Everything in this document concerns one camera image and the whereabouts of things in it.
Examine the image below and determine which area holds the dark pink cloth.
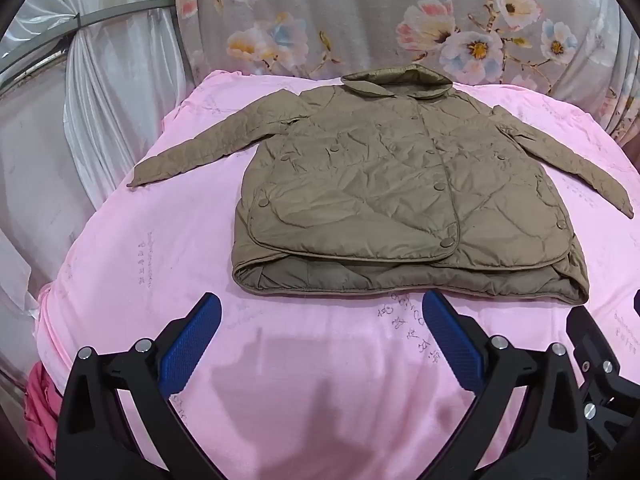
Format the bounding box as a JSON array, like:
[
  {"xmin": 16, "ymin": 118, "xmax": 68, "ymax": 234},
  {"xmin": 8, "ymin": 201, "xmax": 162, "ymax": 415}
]
[{"xmin": 24, "ymin": 360, "xmax": 63, "ymax": 476}]

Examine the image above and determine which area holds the olive quilted jacket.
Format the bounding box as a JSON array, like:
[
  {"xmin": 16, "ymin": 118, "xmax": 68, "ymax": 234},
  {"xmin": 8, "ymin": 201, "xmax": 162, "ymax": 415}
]
[{"xmin": 127, "ymin": 66, "xmax": 635, "ymax": 308}]

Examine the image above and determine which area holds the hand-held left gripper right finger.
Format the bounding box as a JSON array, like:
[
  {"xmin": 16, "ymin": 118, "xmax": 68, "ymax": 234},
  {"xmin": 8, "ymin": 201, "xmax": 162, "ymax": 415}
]
[{"xmin": 421, "ymin": 289, "xmax": 588, "ymax": 480}]

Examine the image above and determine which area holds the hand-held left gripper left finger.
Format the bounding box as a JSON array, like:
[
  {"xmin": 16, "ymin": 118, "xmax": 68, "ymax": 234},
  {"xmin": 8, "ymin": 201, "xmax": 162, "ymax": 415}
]
[{"xmin": 55, "ymin": 291, "xmax": 223, "ymax": 480}]

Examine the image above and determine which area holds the white satin curtain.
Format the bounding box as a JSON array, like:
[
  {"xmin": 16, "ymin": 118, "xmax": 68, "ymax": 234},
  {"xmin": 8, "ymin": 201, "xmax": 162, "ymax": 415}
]
[{"xmin": 0, "ymin": 0, "xmax": 206, "ymax": 356}]

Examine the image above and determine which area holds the pink bed sheet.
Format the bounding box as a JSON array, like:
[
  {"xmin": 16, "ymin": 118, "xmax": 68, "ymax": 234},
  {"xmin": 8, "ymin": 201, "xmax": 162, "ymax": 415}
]
[{"xmin": 35, "ymin": 70, "xmax": 640, "ymax": 480}]

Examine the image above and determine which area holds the grey metal rail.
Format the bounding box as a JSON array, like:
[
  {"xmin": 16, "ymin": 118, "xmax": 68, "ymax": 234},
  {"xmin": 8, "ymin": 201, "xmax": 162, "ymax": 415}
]
[{"xmin": 0, "ymin": 0, "xmax": 171, "ymax": 76}]

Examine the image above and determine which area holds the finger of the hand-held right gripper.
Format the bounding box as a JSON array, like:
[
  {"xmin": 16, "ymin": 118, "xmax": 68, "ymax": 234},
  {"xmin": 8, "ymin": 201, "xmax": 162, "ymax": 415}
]
[{"xmin": 566, "ymin": 305, "xmax": 640, "ymax": 461}]

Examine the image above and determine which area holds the grey floral blanket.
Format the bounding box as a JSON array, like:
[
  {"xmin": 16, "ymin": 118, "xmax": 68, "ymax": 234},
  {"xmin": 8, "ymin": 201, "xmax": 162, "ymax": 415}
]
[{"xmin": 172, "ymin": 0, "xmax": 640, "ymax": 148}]

